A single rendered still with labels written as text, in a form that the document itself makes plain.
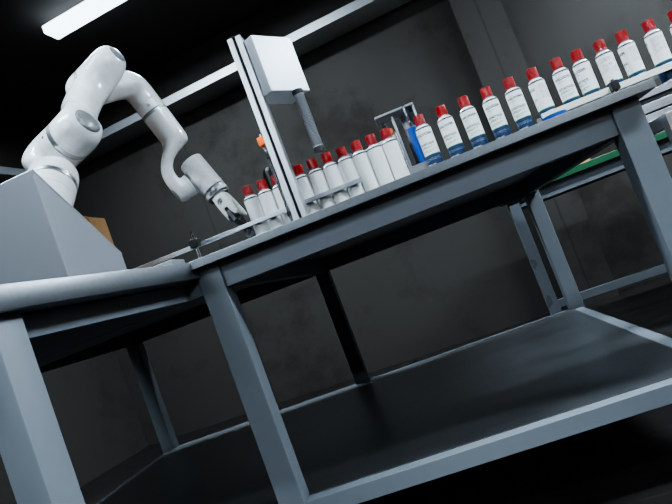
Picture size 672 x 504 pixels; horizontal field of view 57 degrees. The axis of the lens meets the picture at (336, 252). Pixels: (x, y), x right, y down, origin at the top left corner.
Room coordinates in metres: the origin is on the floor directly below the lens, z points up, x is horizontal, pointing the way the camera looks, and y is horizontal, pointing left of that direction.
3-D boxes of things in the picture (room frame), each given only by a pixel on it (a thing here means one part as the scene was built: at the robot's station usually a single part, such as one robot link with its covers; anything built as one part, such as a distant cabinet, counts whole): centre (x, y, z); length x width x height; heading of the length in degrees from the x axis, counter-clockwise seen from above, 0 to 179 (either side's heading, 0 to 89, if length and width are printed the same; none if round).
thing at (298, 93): (1.91, -0.06, 1.18); 0.04 x 0.04 x 0.21
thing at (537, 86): (1.90, -0.77, 0.98); 0.05 x 0.05 x 0.20
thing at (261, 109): (1.88, 0.06, 1.16); 0.04 x 0.04 x 0.67; 82
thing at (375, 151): (1.98, -0.23, 0.98); 0.05 x 0.05 x 0.20
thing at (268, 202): (2.04, 0.15, 0.98); 0.05 x 0.05 x 0.20
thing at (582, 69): (1.88, -0.91, 0.98); 0.05 x 0.05 x 0.20
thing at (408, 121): (2.06, -0.35, 1.01); 0.14 x 0.13 x 0.26; 82
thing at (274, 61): (1.93, -0.01, 1.38); 0.17 x 0.10 x 0.19; 137
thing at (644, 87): (2.15, 0.19, 0.82); 2.10 x 1.50 x 0.02; 82
